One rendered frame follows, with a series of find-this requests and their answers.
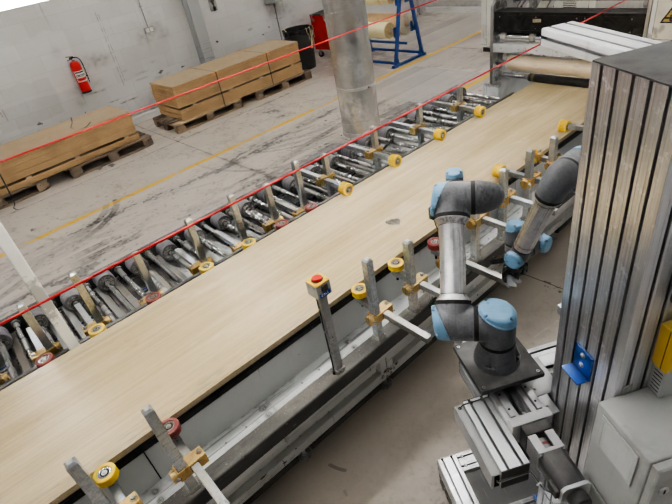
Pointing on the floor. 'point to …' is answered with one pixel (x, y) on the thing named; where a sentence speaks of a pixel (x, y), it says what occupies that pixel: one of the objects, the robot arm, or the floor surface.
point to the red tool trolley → (320, 31)
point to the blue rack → (401, 41)
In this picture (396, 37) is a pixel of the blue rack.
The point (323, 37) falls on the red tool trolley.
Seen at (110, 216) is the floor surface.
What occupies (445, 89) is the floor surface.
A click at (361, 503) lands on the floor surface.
